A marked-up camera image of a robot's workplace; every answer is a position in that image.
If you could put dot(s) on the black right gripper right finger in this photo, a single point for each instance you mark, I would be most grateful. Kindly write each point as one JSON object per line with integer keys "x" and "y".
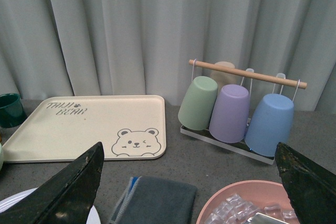
{"x": 309, "y": 186}

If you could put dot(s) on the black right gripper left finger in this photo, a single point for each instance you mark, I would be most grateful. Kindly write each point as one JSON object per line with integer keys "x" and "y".
{"x": 65, "y": 198}

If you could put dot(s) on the white plate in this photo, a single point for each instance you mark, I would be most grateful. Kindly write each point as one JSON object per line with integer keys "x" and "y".
{"x": 93, "y": 217}

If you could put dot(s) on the pink bowl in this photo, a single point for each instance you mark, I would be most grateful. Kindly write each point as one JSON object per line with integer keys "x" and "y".
{"x": 260, "y": 192}

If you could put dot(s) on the silver foil packet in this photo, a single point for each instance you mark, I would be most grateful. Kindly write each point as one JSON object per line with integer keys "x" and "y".
{"x": 260, "y": 218}

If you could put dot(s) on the cream bear serving tray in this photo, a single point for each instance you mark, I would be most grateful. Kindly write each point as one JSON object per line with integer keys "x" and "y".
{"x": 60, "y": 129}

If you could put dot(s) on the blue plastic cup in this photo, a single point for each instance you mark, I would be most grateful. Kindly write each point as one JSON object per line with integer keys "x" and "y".
{"x": 270, "y": 124}

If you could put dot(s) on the grey blue cloth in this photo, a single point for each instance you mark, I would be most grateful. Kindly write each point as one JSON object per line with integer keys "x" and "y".
{"x": 154, "y": 200}

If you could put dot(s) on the clear ice cubes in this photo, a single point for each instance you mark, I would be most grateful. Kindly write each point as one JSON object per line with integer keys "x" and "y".
{"x": 235, "y": 209}

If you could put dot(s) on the light green bowl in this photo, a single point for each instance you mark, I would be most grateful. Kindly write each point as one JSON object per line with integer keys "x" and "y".
{"x": 1, "y": 156}

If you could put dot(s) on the dark green mug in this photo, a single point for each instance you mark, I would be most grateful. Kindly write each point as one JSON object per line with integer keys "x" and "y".
{"x": 12, "y": 111}

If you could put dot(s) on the purple plastic cup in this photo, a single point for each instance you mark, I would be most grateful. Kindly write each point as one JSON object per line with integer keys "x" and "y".
{"x": 230, "y": 114}

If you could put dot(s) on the white cup rack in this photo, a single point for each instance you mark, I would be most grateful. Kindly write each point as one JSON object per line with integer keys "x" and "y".
{"x": 240, "y": 147}

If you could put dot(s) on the green plastic cup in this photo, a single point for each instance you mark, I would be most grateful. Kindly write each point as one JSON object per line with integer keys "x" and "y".
{"x": 197, "y": 106}

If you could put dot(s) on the beige plastic cup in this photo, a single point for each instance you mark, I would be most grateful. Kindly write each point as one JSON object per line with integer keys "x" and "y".
{"x": 223, "y": 78}

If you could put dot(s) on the grey curtain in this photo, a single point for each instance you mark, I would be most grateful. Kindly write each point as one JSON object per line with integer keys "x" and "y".
{"x": 115, "y": 47}

